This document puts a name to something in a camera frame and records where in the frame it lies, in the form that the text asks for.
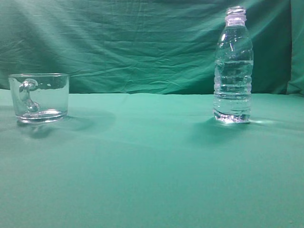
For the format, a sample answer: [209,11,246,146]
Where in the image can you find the clear plastic water bottle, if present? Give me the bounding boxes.
[213,6,254,124]

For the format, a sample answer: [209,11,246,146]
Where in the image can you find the green cloth table cover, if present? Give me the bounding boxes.
[0,90,304,228]

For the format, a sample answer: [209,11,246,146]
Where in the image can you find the green cloth backdrop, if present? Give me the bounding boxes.
[0,0,304,95]

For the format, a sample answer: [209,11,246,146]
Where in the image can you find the clear glass cup with handle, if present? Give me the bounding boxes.
[8,73,69,124]

